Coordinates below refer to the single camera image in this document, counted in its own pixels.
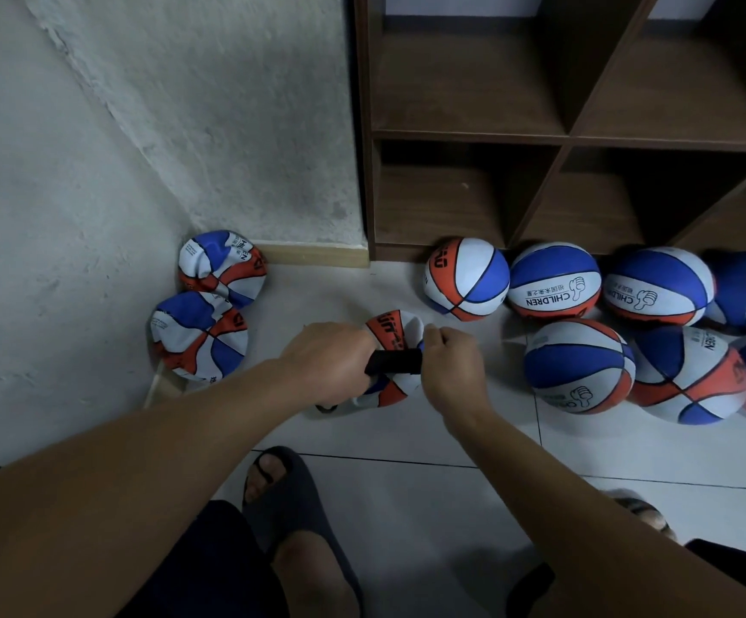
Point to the person's right hand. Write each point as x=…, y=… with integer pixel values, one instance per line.
x=457, y=376

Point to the person's left hand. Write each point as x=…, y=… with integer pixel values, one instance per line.
x=328, y=363

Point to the brown wooden cubby shelf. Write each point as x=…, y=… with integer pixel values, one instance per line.
x=476, y=103

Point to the person's left forearm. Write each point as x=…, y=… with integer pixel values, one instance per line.
x=96, y=508

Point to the person's right forearm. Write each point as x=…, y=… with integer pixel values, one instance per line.
x=624, y=534

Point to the person's left foot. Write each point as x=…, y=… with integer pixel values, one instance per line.
x=316, y=579

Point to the person's foot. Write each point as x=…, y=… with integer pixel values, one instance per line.
x=650, y=515
x=316, y=579

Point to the person's right foot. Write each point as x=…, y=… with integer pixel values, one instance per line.
x=650, y=515

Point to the black sandal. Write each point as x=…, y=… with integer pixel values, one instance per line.
x=298, y=502
x=530, y=588

